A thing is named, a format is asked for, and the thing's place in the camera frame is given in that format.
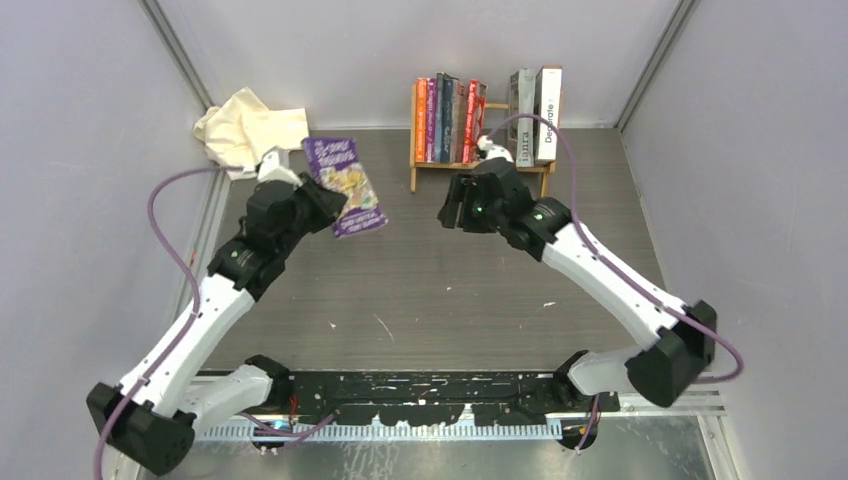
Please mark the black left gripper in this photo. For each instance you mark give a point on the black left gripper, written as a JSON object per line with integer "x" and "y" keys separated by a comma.
{"x": 326, "y": 202}

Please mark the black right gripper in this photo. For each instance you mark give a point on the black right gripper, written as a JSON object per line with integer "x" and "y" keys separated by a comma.
{"x": 462, "y": 186}

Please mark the purple yellow treehouse book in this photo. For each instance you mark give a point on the purple yellow treehouse book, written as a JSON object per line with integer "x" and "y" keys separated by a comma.
{"x": 335, "y": 164}

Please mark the grey ianra book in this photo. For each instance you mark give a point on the grey ianra book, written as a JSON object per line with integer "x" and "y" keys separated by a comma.
{"x": 521, "y": 100}

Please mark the red treehouse book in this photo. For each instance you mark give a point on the red treehouse book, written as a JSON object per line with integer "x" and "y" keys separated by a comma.
{"x": 476, "y": 100}

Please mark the floral white book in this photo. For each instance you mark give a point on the floral white book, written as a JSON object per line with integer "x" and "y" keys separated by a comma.
{"x": 454, "y": 91}

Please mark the purple cartoon book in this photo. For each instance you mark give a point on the purple cartoon book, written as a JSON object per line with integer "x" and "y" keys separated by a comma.
{"x": 430, "y": 120}

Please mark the orange treehouse book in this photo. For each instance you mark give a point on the orange treehouse book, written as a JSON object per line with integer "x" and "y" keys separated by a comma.
{"x": 420, "y": 111}

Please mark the white Decorate book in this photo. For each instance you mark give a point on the white Decorate book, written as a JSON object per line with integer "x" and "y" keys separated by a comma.
{"x": 548, "y": 84}

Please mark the dark blue book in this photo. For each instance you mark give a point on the dark blue book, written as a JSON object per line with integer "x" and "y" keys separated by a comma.
{"x": 438, "y": 119}

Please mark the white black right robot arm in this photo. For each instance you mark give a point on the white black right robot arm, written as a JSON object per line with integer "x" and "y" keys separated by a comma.
{"x": 674, "y": 341}

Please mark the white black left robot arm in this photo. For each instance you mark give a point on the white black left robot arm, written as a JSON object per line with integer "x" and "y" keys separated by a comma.
{"x": 151, "y": 415}

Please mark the cream cloth bag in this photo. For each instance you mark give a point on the cream cloth bag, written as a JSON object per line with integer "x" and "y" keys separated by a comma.
{"x": 237, "y": 134}

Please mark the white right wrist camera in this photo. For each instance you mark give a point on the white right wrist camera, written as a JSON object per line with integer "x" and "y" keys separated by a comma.
{"x": 488, "y": 149}

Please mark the black mounting base plate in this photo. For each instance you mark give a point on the black mounting base plate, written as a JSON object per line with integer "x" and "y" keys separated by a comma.
{"x": 428, "y": 406}

